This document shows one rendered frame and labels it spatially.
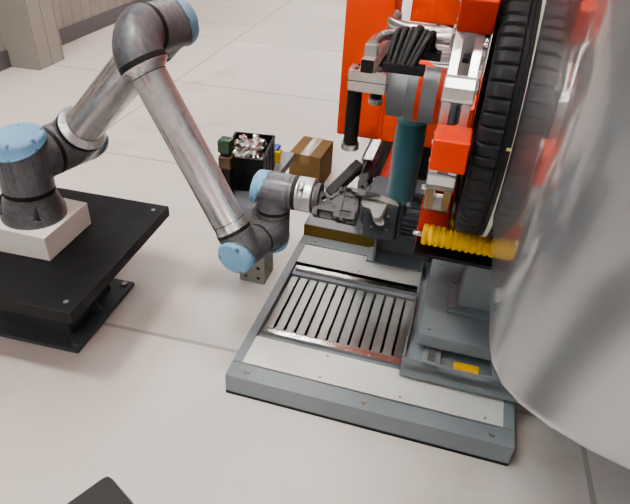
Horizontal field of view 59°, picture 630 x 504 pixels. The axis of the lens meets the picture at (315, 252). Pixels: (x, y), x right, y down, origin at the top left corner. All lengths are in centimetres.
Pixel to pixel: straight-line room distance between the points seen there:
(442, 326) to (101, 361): 107
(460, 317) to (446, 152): 70
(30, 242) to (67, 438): 58
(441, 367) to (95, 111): 122
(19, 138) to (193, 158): 61
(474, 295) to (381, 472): 58
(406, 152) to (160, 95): 71
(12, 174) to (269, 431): 103
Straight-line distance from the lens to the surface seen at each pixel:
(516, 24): 124
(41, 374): 194
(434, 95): 144
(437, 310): 175
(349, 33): 196
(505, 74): 119
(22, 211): 186
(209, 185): 136
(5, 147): 178
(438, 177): 130
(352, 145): 139
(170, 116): 136
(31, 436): 179
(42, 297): 173
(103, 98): 169
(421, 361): 166
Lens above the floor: 133
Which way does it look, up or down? 35 degrees down
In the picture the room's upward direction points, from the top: 3 degrees clockwise
